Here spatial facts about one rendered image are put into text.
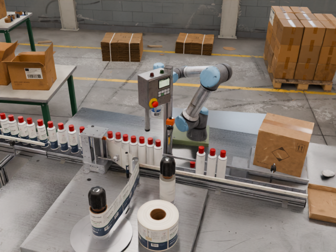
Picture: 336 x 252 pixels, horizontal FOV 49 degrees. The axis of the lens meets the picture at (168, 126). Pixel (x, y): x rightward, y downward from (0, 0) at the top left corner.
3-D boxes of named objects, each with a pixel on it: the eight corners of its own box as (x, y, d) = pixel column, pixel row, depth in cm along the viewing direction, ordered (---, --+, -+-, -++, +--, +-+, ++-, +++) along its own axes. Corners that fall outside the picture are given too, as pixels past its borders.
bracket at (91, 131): (80, 135, 215) (79, 133, 214) (88, 125, 224) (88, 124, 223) (101, 138, 212) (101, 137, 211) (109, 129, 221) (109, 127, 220)
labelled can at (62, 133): (59, 151, 244) (54, 125, 233) (63, 147, 248) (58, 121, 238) (66, 152, 243) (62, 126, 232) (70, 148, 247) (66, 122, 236)
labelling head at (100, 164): (84, 169, 228) (79, 135, 214) (93, 157, 238) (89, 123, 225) (104, 173, 225) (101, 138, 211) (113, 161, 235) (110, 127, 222)
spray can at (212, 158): (205, 178, 222) (207, 151, 211) (206, 173, 226) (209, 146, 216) (213, 180, 221) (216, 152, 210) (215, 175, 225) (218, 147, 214)
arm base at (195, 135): (185, 139, 260) (187, 127, 255) (187, 129, 273) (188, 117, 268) (206, 142, 259) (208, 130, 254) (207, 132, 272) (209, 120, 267)
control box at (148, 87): (138, 104, 216) (137, 74, 206) (160, 96, 226) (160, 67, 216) (148, 111, 210) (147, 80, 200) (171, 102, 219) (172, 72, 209)
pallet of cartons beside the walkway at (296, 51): (332, 92, 523) (349, 29, 476) (272, 89, 529) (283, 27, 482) (311, 60, 625) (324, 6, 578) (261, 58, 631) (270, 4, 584)
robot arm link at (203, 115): (210, 124, 262) (212, 107, 255) (197, 130, 253) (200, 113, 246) (197, 118, 269) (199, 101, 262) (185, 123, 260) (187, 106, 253)
